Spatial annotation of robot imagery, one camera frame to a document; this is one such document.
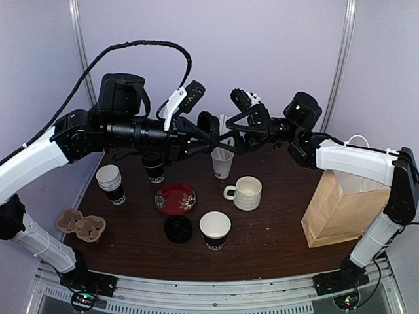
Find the stack of paper cups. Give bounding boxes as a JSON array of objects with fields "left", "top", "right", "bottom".
[{"left": 96, "top": 164, "right": 126, "bottom": 205}]

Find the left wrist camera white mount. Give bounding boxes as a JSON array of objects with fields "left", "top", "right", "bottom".
[{"left": 163, "top": 80, "right": 206, "bottom": 131}]

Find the paper cup holding straws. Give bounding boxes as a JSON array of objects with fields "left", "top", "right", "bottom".
[{"left": 211, "top": 151, "right": 234, "bottom": 179}]

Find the black white paper cup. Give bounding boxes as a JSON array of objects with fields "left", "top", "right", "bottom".
[
  {"left": 144, "top": 164, "right": 165, "bottom": 184},
  {"left": 199, "top": 211, "right": 232, "bottom": 251}
]

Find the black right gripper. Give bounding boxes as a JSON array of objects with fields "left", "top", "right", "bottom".
[{"left": 216, "top": 103, "right": 302, "bottom": 155}]

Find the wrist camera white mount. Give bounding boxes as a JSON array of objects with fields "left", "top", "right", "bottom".
[
  {"left": 163, "top": 80, "right": 206, "bottom": 131},
  {"left": 230, "top": 88, "right": 261, "bottom": 113}
]

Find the cardboard cup carrier tray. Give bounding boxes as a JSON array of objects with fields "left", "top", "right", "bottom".
[{"left": 56, "top": 209, "right": 106, "bottom": 243}]

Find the stack of black lids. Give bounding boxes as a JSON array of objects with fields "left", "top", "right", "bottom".
[{"left": 164, "top": 215, "right": 193, "bottom": 244}]

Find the right aluminium wall post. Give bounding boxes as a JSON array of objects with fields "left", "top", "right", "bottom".
[{"left": 320, "top": 0, "right": 357, "bottom": 132}]

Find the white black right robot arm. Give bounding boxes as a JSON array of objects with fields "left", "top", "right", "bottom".
[{"left": 219, "top": 88, "right": 418, "bottom": 289}]

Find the brown paper bag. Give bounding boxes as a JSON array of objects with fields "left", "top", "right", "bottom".
[{"left": 300, "top": 134, "right": 392, "bottom": 249}]

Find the cream ceramic mug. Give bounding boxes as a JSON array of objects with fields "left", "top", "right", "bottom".
[{"left": 223, "top": 176, "right": 263, "bottom": 211}]

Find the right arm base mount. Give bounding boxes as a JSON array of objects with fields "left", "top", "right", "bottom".
[{"left": 312, "top": 259, "right": 369, "bottom": 311}]

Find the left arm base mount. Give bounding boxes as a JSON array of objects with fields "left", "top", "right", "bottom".
[{"left": 54, "top": 263, "right": 117, "bottom": 313}]

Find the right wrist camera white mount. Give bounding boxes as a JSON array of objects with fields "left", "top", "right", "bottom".
[{"left": 230, "top": 88, "right": 261, "bottom": 113}]

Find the aluminium front rail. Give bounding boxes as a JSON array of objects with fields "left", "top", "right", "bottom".
[{"left": 32, "top": 258, "right": 399, "bottom": 314}]

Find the aluminium wall post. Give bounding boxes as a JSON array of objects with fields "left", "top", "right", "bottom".
[
  {"left": 68, "top": 0, "right": 96, "bottom": 107},
  {"left": 320, "top": 0, "right": 357, "bottom": 132}
]

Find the red floral plate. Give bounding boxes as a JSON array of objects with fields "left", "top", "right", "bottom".
[{"left": 154, "top": 183, "right": 197, "bottom": 216}]

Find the bundle of white wrapped straws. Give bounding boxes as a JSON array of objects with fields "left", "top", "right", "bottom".
[{"left": 211, "top": 114, "right": 234, "bottom": 160}]

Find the left aluminium wall post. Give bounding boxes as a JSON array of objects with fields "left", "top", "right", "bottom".
[{"left": 68, "top": 0, "right": 96, "bottom": 107}]

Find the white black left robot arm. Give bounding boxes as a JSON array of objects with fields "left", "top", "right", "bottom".
[{"left": 1, "top": 73, "right": 219, "bottom": 290}]

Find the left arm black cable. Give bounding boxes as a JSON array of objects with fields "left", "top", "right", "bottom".
[{"left": 19, "top": 39, "right": 192, "bottom": 148}]

